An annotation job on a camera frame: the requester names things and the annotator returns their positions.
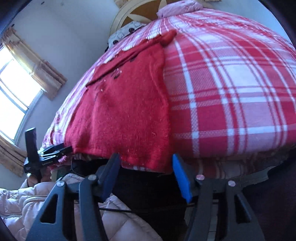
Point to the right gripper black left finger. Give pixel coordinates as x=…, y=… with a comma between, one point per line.
x=56, y=218

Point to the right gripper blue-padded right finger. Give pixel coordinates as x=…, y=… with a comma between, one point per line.
x=235, y=218

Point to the red knitted sweater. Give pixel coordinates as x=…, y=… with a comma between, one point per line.
x=125, y=109

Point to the pink puffer jacket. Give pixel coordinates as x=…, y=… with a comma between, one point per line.
x=20, y=207

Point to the yellow curtain side window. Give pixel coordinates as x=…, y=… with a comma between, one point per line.
x=48, y=77

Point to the red white plaid bedspread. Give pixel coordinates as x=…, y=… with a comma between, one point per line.
x=230, y=81

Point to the white black patterned pillow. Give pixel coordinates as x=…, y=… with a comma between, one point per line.
x=123, y=32

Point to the cream wooden headboard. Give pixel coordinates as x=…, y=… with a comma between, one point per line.
x=144, y=11

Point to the pink pillow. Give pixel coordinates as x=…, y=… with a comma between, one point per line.
x=179, y=8

